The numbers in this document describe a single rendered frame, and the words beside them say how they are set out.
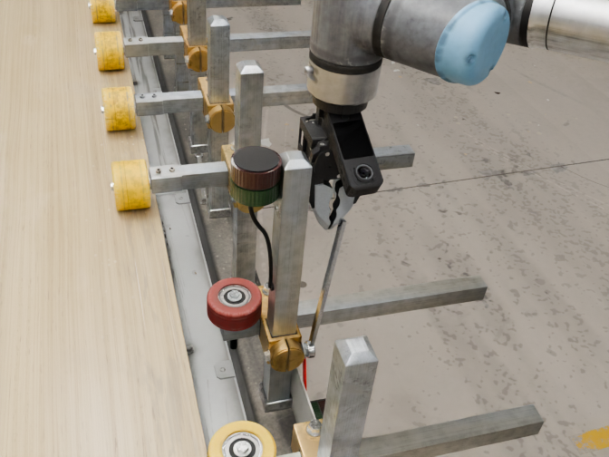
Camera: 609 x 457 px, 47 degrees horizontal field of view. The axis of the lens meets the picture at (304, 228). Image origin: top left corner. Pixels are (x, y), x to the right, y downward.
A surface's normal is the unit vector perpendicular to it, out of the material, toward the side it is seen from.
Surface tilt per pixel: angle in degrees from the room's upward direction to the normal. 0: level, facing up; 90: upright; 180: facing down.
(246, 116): 90
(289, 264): 90
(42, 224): 0
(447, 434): 0
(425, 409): 0
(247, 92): 90
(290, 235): 90
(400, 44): 101
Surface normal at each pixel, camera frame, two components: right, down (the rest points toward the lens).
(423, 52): -0.55, 0.63
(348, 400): 0.27, 0.62
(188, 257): 0.07, -0.78
